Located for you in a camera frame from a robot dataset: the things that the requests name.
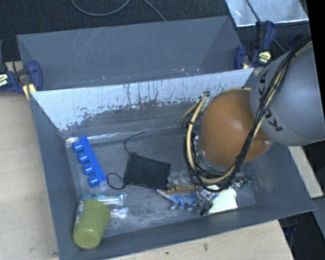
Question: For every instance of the grey metal bin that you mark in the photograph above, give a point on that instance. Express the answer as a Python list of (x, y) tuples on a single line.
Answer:
[(125, 52)]

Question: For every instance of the blue block with four pegs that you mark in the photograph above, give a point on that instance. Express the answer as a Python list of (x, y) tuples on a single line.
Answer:
[(89, 162)]

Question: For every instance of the pale yellow sponge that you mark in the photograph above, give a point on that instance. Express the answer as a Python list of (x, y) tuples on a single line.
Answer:
[(224, 202)]

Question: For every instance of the clear plastic packet blue print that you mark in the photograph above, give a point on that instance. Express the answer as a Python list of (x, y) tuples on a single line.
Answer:
[(117, 201)]

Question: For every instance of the pale wood board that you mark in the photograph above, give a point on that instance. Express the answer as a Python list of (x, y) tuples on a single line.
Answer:
[(14, 180)]

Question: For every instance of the brown toy animal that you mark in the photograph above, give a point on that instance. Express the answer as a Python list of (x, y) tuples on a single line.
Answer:
[(181, 188)]

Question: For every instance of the yellow-green plastic cup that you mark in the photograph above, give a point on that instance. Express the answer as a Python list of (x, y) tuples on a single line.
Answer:
[(91, 224)]

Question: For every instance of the blue toy dinosaur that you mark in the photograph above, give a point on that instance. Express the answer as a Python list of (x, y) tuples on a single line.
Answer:
[(182, 200)]

